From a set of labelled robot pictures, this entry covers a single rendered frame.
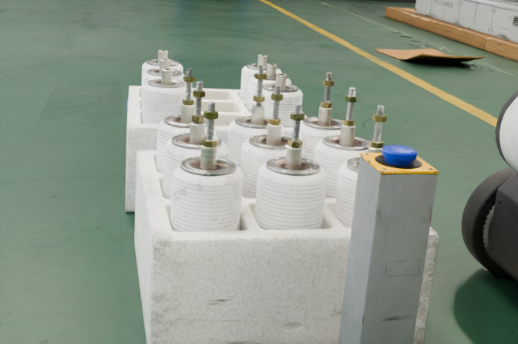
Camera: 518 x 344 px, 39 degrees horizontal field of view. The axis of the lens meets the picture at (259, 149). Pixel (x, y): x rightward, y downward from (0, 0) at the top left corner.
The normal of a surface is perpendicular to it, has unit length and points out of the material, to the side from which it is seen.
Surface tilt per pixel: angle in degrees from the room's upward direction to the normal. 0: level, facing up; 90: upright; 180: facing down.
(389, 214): 90
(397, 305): 90
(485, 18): 90
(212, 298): 90
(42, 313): 0
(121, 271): 0
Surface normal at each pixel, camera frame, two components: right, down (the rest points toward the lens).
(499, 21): -0.98, -0.02
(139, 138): 0.16, 0.29
